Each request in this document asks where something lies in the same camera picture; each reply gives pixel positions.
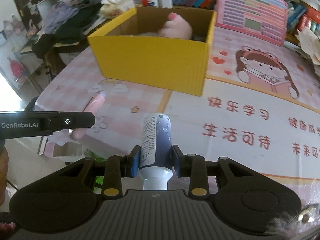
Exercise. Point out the grey toy car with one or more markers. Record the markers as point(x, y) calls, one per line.
point(198, 38)

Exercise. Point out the pile of clothes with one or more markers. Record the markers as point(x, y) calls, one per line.
point(65, 23)

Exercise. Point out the white spray bottle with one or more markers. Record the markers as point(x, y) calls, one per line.
point(155, 167)

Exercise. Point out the clear packing tape roll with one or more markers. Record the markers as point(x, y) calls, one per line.
point(150, 34)

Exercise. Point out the yellow cardboard box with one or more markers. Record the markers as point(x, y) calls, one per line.
point(169, 63)

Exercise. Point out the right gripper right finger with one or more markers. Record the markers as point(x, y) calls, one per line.
point(194, 167)

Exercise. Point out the pink keyboard learning toy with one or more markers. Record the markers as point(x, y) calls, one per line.
point(264, 19)

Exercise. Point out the stack of papers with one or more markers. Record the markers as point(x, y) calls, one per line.
point(309, 43)

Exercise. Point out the tissue box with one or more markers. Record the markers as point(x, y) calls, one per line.
point(112, 8)

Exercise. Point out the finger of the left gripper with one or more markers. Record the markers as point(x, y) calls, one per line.
point(67, 121)

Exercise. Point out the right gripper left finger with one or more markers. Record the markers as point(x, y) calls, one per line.
point(118, 167)

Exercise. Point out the person right hand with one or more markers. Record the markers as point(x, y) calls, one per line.
point(4, 166)

